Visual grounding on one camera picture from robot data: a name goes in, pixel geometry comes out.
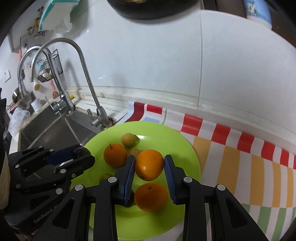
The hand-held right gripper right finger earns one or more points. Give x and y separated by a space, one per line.
170 178

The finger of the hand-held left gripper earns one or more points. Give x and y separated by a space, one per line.
69 168
61 155

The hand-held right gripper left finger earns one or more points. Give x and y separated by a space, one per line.
129 178

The dark plum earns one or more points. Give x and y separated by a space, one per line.
130 200

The large orange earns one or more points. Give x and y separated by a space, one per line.
149 165

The orange with stem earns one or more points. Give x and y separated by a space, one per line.
114 156

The small orange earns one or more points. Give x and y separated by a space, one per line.
150 198

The green plate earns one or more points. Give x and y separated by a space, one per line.
182 153

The beige round fruit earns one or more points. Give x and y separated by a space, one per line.
128 140

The stainless steel sink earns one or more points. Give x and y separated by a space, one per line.
50 132

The white cup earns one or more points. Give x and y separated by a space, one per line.
36 104

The clear plastic bag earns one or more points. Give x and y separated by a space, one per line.
18 118

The large steel faucet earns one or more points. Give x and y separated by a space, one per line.
63 97

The small pink object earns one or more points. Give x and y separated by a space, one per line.
55 94

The striped colourful tablecloth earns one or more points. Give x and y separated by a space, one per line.
231 162

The slim steel faucet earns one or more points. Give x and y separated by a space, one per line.
90 88

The dish brush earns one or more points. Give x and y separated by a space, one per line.
36 86

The metal pot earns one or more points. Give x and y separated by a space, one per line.
17 93

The green tissue pack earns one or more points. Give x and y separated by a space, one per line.
55 14

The black frying pan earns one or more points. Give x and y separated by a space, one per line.
150 10

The white pump bottle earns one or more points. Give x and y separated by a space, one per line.
256 11

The white wall socket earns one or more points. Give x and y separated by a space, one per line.
7 76

